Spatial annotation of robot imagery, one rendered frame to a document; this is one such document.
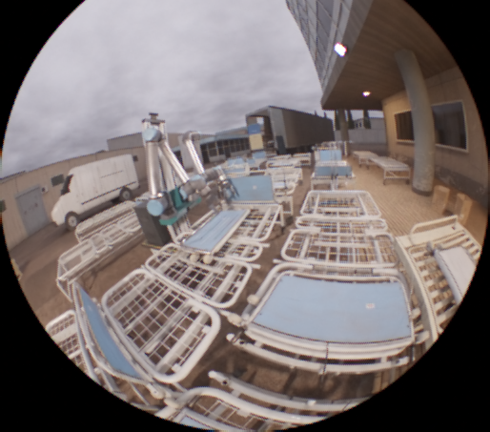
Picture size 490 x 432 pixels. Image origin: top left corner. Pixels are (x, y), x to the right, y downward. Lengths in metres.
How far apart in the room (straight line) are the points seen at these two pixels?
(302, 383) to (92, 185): 8.27
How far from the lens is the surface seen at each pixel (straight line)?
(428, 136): 4.02
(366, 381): 1.36
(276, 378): 1.22
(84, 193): 7.86
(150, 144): 1.26
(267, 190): 1.81
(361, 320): 0.74
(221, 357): 1.28
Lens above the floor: 1.22
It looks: 15 degrees down
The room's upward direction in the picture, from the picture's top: 10 degrees counter-clockwise
